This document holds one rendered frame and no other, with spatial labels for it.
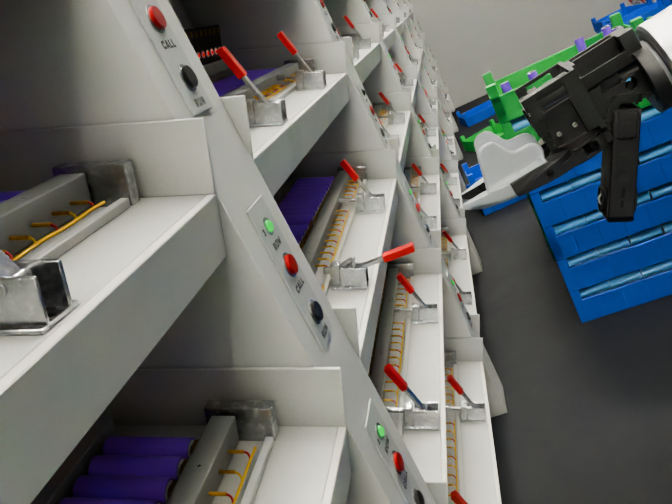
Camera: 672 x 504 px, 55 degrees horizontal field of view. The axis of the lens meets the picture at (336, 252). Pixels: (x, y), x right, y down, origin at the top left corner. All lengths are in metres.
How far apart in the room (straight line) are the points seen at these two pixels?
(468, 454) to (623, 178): 0.53
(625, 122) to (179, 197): 0.42
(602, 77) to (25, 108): 0.48
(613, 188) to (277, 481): 0.42
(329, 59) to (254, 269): 0.70
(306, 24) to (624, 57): 0.59
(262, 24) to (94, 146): 0.71
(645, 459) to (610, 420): 0.12
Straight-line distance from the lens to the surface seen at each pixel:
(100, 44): 0.45
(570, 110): 0.65
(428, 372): 0.90
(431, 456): 0.76
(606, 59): 0.68
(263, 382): 0.49
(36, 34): 0.47
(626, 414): 1.25
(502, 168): 0.65
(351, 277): 0.71
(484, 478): 1.02
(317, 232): 0.82
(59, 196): 0.42
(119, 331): 0.31
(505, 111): 1.36
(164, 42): 0.48
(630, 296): 1.52
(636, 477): 1.14
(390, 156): 1.13
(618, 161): 0.68
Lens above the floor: 0.77
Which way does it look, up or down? 16 degrees down
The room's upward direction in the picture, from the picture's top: 27 degrees counter-clockwise
